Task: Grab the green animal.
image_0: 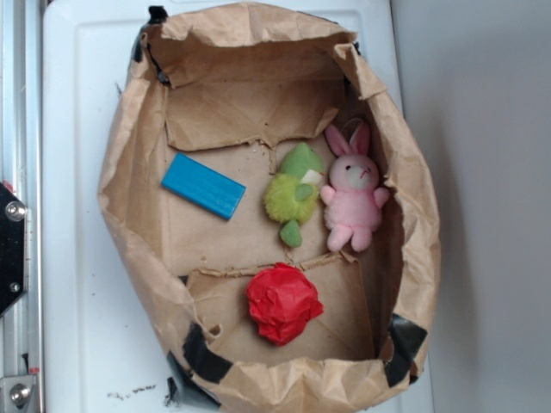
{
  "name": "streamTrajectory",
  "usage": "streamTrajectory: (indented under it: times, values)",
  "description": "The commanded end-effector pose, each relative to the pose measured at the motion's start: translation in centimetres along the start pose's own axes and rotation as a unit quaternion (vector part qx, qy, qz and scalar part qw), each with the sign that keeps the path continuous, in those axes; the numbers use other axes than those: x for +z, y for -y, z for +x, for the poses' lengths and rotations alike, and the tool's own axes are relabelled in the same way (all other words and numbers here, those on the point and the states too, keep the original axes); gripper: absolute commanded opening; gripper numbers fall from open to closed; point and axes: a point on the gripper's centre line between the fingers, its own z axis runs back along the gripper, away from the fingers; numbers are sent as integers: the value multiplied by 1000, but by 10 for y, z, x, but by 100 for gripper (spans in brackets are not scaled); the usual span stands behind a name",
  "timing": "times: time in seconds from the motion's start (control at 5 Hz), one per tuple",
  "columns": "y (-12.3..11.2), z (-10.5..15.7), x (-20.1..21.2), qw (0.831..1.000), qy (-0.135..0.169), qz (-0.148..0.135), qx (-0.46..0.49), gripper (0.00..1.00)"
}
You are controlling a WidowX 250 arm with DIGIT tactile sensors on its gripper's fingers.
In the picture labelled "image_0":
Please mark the pink plush bunny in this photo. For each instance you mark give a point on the pink plush bunny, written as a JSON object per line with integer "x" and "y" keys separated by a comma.
{"x": 353, "y": 197}

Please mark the silver corner bracket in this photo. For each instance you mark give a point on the silver corner bracket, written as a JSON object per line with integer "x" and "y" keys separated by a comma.
{"x": 19, "y": 394}

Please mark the green plush animal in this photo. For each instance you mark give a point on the green plush animal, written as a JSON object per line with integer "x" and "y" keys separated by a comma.
{"x": 292, "y": 195}

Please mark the red crumpled paper ball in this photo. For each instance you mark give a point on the red crumpled paper ball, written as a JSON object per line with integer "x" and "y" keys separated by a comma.
{"x": 282, "y": 301}

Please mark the black metal bracket plate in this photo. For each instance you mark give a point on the black metal bracket plate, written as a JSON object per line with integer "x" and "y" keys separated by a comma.
{"x": 13, "y": 252}

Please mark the brown paper bag bin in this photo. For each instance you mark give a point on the brown paper bag bin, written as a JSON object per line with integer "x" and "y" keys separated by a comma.
{"x": 236, "y": 87}

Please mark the blue rectangular block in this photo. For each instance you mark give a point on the blue rectangular block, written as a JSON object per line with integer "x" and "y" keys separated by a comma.
{"x": 202, "y": 186}

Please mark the aluminium frame rail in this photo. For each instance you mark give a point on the aluminium frame rail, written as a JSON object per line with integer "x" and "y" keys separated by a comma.
{"x": 20, "y": 325}

